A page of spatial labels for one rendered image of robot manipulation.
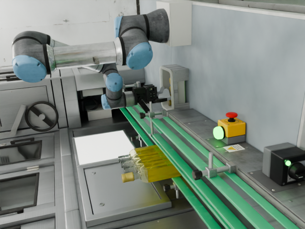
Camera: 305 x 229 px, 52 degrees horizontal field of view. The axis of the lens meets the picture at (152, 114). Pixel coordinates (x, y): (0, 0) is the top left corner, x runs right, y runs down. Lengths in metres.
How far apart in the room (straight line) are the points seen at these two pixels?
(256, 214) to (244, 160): 0.24
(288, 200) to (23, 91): 1.81
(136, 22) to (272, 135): 0.74
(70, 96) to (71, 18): 2.80
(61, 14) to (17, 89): 2.81
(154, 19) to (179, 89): 0.35
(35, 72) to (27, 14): 3.71
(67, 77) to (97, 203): 1.10
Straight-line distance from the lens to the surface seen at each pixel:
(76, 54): 1.26
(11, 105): 2.28
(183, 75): 1.50
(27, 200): 1.57
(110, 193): 1.40
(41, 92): 2.25
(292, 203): 0.83
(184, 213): 1.30
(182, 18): 1.42
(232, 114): 1.10
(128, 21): 1.39
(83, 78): 2.22
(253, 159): 1.01
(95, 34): 4.97
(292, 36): 0.90
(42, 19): 4.93
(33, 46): 1.28
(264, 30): 0.99
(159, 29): 1.41
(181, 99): 1.53
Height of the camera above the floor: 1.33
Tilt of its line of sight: 15 degrees down
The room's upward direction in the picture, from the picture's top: 99 degrees counter-clockwise
